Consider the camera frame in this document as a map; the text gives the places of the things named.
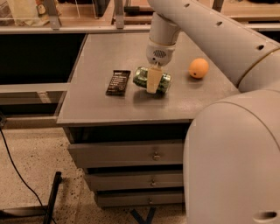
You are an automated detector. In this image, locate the top grey drawer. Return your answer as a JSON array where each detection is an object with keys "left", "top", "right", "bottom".
[{"left": 68, "top": 140, "right": 184, "bottom": 168}]

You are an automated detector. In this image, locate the grey drawer cabinet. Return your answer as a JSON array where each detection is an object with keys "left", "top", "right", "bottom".
[{"left": 57, "top": 33, "right": 238, "bottom": 196}]

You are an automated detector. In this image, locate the black snack bar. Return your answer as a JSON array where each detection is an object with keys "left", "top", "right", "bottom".
[{"left": 106, "top": 70, "right": 130, "bottom": 96}]

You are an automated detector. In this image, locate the bottom grey drawer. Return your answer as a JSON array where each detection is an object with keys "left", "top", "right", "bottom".
[{"left": 94, "top": 191, "right": 185, "bottom": 207}]

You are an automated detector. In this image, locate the black cable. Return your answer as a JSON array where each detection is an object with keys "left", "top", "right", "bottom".
[{"left": 0, "top": 128, "right": 57, "bottom": 224}]

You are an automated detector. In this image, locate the grey drawer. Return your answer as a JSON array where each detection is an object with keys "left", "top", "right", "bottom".
[
  {"left": 94, "top": 191, "right": 185, "bottom": 207},
  {"left": 68, "top": 140, "right": 184, "bottom": 168},
  {"left": 85, "top": 171, "right": 183, "bottom": 192}
]

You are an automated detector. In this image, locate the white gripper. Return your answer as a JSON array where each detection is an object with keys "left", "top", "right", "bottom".
[{"left": 146, "top": 40, "right": 175, "bottom": 94}]

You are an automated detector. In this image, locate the orange fruit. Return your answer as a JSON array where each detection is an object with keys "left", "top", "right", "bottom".
[{"left": 188, "top": 58, "right": 209, "bottom": 79}]

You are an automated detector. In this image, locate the middle grey drawer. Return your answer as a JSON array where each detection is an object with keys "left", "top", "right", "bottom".
[{"left": 85, "top": 171, "right": 183, "bottom": 192}]

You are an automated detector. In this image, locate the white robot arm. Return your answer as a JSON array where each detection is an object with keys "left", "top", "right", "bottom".
[{"left": 148, "top": 0, "right": 280, "bottom": 224}]

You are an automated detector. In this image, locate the green soda can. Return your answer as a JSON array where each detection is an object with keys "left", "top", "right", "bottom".
[{"left": 133, "top": 66, "right": 172, "bottom": 94}]

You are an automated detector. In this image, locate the metal shelf rail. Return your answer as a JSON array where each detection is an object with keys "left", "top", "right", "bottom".
[{"left": 0, "top": 0, "right": 280, "bottom": 32}]

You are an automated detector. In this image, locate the black metal stand leg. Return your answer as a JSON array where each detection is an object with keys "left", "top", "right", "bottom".
[{"left": 43, "top": 171, "right": 62, "bottom": 224}]

